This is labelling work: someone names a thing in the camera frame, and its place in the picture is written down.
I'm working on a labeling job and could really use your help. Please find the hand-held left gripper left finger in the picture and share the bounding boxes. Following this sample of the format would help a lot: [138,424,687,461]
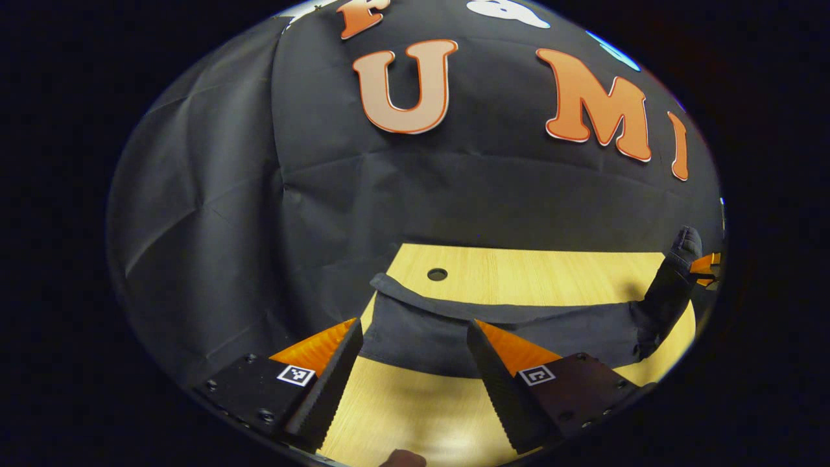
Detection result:
[193,317,364,455]

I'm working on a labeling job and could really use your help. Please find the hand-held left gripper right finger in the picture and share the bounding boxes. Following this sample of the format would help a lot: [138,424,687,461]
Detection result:
[466,318,657,455]

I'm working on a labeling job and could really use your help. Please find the dark grey jeans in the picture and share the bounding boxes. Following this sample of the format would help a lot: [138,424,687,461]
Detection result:
[360,225,704,379]

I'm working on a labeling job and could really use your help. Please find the black backdrop cloth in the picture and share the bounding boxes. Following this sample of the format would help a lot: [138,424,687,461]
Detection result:
[107,0,726,390]

